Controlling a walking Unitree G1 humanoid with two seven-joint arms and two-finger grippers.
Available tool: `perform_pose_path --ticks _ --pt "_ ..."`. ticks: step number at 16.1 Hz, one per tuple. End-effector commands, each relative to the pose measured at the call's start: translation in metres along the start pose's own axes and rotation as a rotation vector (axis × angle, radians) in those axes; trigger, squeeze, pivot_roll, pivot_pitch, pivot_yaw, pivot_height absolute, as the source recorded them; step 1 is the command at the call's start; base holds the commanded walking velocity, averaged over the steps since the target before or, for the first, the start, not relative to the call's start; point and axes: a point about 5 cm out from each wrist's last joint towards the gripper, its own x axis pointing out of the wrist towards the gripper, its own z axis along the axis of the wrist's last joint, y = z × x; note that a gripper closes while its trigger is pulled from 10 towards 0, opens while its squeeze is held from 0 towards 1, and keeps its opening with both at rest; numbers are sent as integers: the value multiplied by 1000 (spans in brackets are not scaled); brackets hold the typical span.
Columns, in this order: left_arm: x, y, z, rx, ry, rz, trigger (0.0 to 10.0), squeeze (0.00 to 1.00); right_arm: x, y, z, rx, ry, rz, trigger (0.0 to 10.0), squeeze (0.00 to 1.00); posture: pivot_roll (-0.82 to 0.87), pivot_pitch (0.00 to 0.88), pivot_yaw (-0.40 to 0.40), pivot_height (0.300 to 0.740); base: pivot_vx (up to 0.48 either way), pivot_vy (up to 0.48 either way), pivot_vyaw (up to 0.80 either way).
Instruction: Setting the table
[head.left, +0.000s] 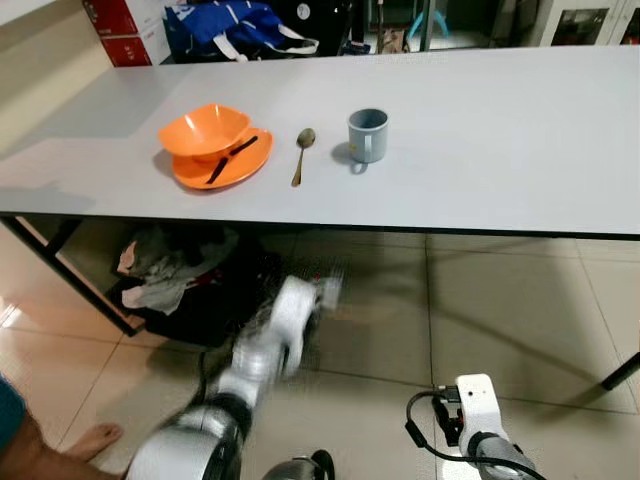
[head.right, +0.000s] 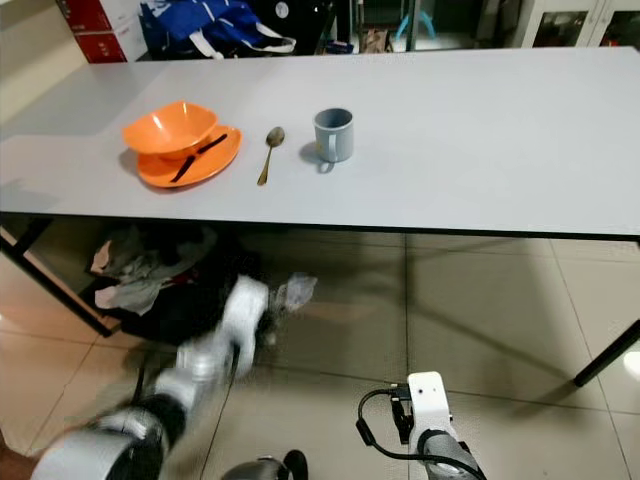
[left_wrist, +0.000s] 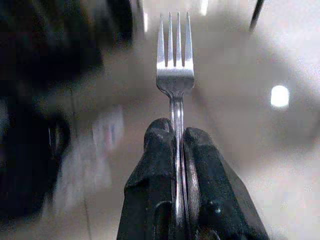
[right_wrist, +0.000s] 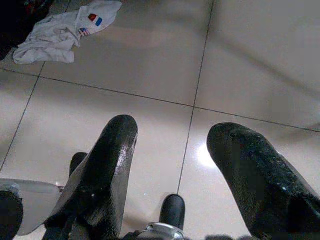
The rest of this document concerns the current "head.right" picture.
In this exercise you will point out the silver metal fork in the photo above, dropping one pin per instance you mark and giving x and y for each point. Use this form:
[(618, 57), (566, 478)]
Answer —
[(295, 290)]

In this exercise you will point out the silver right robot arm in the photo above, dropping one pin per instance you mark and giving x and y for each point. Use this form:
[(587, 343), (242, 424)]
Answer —
[(448, 458)]

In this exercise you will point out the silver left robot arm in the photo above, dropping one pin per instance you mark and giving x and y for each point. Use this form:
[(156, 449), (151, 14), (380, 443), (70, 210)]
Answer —
[(150, 420)]

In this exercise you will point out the black bag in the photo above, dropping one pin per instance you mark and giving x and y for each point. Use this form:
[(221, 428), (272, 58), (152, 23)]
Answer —
[(195, 320)]

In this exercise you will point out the grey clothes pile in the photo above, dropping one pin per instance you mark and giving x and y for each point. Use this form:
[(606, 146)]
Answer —
[(145, 270)]

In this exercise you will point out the robot dark lower body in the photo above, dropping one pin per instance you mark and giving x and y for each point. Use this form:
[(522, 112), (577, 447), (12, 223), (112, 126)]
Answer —
[(265, 468)]

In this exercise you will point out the orange plate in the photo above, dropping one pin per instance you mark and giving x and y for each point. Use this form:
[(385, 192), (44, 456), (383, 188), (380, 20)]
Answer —
[(220, 160)]

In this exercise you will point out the black utensil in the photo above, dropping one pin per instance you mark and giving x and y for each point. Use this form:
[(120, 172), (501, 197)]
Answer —
[(198, 160)]

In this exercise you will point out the gold metal spoon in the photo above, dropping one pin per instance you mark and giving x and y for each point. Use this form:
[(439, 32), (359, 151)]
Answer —
[(275, 136)]

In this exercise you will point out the grey mug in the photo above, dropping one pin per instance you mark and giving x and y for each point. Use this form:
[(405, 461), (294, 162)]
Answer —
[(335, 135)]

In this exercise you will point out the person's bare leg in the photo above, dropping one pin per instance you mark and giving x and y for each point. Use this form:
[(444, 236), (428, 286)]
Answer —
[(12, 470)]

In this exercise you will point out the orange bowl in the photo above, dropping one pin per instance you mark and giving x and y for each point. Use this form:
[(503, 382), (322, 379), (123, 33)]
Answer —
[(168, 125)]

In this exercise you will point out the grey table black legs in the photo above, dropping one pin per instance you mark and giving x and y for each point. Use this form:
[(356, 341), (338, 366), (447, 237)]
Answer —
[(460, 140)]

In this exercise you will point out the blue white bag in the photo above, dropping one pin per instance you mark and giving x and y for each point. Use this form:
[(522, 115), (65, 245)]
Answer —
[(200, 22)]

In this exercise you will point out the red box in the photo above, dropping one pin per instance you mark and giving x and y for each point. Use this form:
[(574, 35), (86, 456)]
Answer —
[(100, 47), (82, 14)]

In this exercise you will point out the glass-door cabinet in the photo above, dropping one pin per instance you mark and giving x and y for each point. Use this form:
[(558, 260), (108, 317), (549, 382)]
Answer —
[(580, 22)]

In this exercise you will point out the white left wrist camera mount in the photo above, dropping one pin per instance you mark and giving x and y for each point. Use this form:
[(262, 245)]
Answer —
[(244, 315)]

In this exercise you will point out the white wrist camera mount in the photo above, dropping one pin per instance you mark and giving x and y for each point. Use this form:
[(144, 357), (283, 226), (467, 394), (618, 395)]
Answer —
[(428, 405), (244, 315)]

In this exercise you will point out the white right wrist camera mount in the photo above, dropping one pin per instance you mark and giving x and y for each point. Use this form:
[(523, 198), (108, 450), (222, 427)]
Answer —
[(428, 405)]

